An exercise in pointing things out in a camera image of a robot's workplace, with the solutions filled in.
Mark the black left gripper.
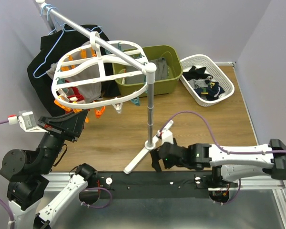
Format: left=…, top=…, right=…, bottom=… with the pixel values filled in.
left=38, top=107, right=90, bottom=173

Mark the red sock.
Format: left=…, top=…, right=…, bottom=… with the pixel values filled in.
left=68, top=87, right=81, bottom=95
left=68, top=94, right=85, bottom=104

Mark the navy yellow patterned sock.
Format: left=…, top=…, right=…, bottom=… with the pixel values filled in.
left=202, top=81, right=225, bottom=101

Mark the black white striped sock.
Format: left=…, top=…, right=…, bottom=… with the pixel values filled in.
left=183, top=70, right=214, bottom=82

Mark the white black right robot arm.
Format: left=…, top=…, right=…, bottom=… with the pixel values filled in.
left=150, top=139, right=286, bottom=187

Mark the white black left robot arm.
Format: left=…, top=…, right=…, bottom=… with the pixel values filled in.
left=0, top=109, right=97, bottom=229

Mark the white round clip hanger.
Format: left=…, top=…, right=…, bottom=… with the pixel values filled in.
left=51, top=31, right=156, bottom=110

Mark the orange clothes clip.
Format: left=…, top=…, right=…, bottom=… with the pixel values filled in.
left=54, top=100, right=72, bottom=113
left=94, top=106, right=106, bottom=119
left=68, top=55, right=75, bottom=69

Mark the grey hanging cloth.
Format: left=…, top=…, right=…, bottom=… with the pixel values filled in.
left=46, top=41, right=103, bottom=104

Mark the white clothes clip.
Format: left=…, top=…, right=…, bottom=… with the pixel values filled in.
left=112, top=103, right=123, bottom=115

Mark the teal clothes clip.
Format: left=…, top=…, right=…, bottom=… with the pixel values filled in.
left=130, top=97, right=141, bottom=106

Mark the black hanging garment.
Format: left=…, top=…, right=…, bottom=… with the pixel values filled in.
left=26, top=23, right=121, bottom=117

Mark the grey cloth in bin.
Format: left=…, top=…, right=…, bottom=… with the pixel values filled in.
left=122, top=57, right=168, bottom=84

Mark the silver white clothes rack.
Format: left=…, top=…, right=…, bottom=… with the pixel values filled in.
left=37, top=0, right=174, bottom=174

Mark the olive green plastic bin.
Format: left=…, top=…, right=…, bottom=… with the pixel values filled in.
left=115, top=45, right=183, bottom=96

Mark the white perforated plastic basket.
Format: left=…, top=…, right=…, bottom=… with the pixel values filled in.
left=180, top=54, right=235, bottom=107

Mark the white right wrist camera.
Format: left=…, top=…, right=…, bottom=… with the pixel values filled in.
left=156, top=129, right=174, bottom=145

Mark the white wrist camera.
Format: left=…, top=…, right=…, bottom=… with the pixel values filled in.
left=8, top=111, right=47, bottom=132
left=156, top=129, right=174, bottom=145

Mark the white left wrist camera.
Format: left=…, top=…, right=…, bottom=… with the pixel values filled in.
left=8, top=111, right=47, bottom=132

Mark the light blue wire hanger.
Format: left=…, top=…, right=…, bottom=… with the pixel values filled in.
left=33, top=20, right=103, bottom=79

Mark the aluminium frame rail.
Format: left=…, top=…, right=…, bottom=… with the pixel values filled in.
left=53, top=176, right=286, bottom=229

